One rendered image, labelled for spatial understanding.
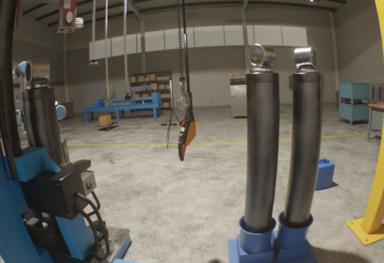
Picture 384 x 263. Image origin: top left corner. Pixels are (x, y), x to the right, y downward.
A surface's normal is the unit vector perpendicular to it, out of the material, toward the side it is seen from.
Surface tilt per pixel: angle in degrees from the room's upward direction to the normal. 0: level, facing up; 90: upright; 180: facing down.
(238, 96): 90
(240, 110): 90
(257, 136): 90
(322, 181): 90
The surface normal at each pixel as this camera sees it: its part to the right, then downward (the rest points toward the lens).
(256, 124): -0.69, 0.15
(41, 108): 0.75, 0.06
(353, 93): -0.04, 0.16
